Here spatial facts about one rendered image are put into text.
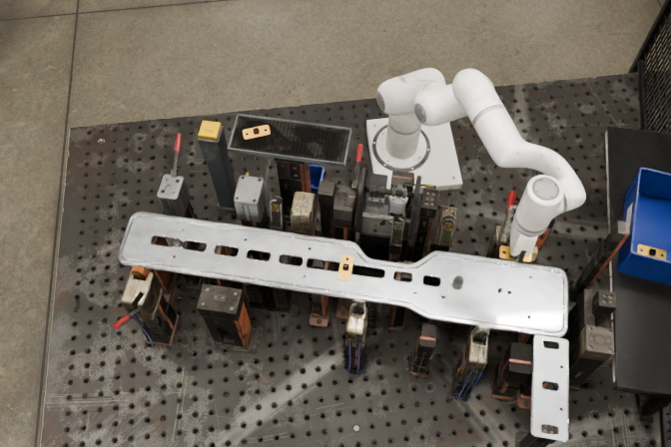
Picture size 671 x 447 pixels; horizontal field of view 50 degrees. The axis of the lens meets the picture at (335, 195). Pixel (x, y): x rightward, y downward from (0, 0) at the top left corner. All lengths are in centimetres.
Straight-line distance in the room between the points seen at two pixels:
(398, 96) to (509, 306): 73
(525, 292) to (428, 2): 244
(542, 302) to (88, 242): 158
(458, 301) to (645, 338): 53
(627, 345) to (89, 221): 186
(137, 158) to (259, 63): 134
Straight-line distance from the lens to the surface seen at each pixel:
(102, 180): 285
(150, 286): 219
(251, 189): 222
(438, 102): 199
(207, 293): 217
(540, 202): 168
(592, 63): 419
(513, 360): 217
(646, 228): 241
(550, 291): 225
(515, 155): 178
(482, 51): 410
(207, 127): 231
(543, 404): 213
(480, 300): 219
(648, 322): 227
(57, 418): 252
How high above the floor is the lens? 299
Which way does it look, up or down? 59 degrees down
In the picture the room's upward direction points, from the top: 1 degrees counter-clockwise
